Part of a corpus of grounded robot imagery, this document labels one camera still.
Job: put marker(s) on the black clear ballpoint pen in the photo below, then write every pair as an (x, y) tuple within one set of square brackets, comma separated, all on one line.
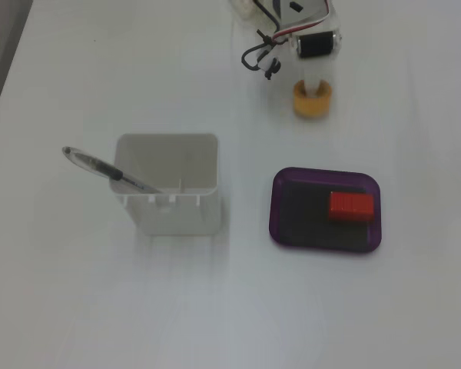
[(100, 167)]

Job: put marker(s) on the dark grey tray liner mat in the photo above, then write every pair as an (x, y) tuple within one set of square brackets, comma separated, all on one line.
[(307, 223)]

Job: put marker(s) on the yellow tape roll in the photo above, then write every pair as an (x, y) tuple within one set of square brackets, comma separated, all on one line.
[(311, 108)]

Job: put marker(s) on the white rectangular plastic container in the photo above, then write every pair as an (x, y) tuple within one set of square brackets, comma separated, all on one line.
[(176, 215)]

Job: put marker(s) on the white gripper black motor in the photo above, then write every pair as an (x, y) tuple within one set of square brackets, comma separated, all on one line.
[(316, 46)]

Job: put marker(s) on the red rectangular block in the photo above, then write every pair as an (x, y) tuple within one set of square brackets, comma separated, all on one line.
[(351, 207)]

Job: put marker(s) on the purple metal tray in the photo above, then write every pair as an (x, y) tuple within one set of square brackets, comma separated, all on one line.
[(276, 203)]

